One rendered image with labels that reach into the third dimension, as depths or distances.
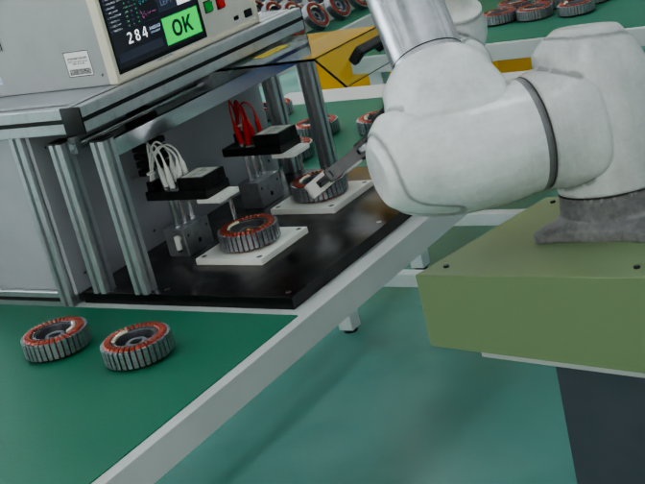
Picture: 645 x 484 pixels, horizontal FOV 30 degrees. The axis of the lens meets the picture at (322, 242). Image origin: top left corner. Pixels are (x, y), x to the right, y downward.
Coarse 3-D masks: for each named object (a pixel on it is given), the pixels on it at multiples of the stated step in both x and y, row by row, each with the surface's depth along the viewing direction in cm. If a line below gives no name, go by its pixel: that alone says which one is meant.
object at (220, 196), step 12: (204, 168) 220; (216, 168) 218; (180, 180) 217; (192, 180) 216; (204, 180) 215; (216, 180) 217; (156, 192) 221; (168, 192) 220; (180, 192) 218; (192, 192) 216; (204, 192) 215; (216, 192) 217; (228, 192) 217; (180, 204) 224; (180, 216) 225; (192, 216) 226
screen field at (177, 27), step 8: (192, 8) 225; (168, 16) 219; (176, 16) 221; (184, 16) 223; (192, 16) 225; (168, 24) 219; (176, 24) 221; (184, 24) 223; (192, 24) 225; (200, 24) 227; (168, 32) 219; (176, 32) 221; (184, 32) 223; (192, 32) 225; (200, 32) 227; (168, 40) 219; (176, 40) 221
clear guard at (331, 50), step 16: (336, 32) 239; (352, 32) 235; (368, 32) 232; (272, 48) 239; (288, 48) 234; (304, 48) 230; (320, 48) 226; (336, 48) 223; (352, 48) 226; (240, 64) 229; (256, 64) 225; (272, 64) 223; (320, 64) 217; (336, 64) 219; (352, 64) 222; (368, 64) 224; (384, 64) 227; (352, 80) 218
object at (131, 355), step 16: (112, 336) 189; (128, 336) 190; (144, 336) 190; (160, 336) 184; (112, 352) 183; (128, 352) 182; (144, 352) 182; (160, 352) 184; (112, 368) 184; (128, 368) 183
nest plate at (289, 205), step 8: (352, 184) 238; (360, 184) 237; (368, 184) 237; (344, 192) 234; (352, 192) 233; (360, 192) 234; (288, 200) 238; (328, 200) 232; (336, 200) 231; (344, 200) 230; (352, 200) 232; (272, 208) 235; (280, 208) 234; (288, 208) 233; (296, 208) 232; (304, 208) 231; (312, 208) 230; (320, 208) 229; (328, 208) 227; (336, 208) 228
